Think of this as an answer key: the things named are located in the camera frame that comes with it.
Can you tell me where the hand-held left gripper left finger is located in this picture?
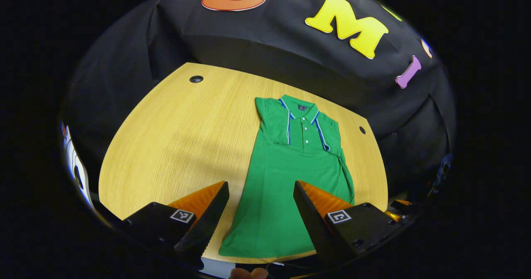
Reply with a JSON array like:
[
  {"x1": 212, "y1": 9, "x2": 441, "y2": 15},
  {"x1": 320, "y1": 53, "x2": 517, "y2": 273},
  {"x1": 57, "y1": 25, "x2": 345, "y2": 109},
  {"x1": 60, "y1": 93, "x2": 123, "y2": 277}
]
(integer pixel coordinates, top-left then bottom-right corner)
[{"x1": 122, "y1": 181, "x2": 230, "y2": 269}]

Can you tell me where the black backdrop cloth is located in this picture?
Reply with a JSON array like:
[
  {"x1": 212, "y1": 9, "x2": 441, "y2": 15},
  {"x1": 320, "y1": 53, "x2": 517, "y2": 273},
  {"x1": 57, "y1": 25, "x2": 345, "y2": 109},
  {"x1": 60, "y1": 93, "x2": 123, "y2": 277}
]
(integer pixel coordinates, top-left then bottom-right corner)
[{"x1": 62, "y1": 0, "x2": 457, "y2": 196}]

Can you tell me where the green T-shirt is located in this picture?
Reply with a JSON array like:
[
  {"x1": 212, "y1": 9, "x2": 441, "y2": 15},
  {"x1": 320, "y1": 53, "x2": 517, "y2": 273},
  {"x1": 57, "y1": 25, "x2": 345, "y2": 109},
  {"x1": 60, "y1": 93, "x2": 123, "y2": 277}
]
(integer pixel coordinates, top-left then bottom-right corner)
[{"x1": 219, "y1": 94, "x2": 356, "y2": 259}]

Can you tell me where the white printed board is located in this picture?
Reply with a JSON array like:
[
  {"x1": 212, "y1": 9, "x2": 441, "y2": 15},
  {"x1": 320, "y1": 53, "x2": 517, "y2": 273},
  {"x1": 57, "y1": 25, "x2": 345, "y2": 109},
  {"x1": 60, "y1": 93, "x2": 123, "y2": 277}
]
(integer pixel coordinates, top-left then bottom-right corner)
[{"x1": 61, "y1": 121, "x2": 95, "y2": 209}]

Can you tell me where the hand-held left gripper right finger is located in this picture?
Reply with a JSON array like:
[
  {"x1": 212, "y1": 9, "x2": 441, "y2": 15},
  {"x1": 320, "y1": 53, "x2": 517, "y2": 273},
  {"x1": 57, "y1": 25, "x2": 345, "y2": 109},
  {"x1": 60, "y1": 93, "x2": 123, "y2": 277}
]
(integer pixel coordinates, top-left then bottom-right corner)
[{"x1": 293, "y1": 180, "x2": 401, "y2": 267}]

